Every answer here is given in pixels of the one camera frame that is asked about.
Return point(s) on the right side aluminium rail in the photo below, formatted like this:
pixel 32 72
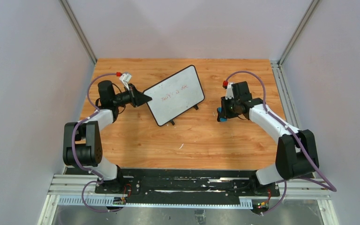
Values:
pixel 285 95

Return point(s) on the white whiteboard black frame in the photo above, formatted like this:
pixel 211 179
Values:
pixel 174 95

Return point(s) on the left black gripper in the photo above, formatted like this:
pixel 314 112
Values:
pixel 133 96

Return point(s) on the slotted cable duct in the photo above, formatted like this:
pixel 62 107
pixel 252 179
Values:
pixel 68 200

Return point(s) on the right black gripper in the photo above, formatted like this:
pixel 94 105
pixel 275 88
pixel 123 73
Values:
pixel 224 108

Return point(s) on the aluminium corner post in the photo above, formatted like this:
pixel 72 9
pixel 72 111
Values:
pixel 78 30
pixel 298 31

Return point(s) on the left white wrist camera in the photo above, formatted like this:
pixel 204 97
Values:
pixel 125 78

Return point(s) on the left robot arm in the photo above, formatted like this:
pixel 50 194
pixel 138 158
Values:
pixel 82 145

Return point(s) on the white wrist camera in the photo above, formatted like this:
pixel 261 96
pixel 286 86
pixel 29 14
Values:
pixel 125 78
pixel 229 91

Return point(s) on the blue black whiteboard eraser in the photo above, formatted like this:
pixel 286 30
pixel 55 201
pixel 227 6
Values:
pixel 221 115

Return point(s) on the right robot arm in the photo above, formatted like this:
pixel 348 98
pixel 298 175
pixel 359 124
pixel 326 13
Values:
pixel 296 149

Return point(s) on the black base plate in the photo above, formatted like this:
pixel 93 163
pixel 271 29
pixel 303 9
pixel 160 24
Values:
pixel 192 198

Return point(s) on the aluminium frame rail front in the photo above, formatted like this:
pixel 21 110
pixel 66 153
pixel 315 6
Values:
pixel 84 184

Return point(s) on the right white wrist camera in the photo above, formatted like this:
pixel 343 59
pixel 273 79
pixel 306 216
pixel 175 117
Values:
pixel 229 91

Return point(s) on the right aluminium corner post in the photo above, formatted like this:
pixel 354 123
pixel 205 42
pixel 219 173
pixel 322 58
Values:
pixel 298 31

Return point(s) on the left aluminium corner post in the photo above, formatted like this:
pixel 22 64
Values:
pixel 78 30

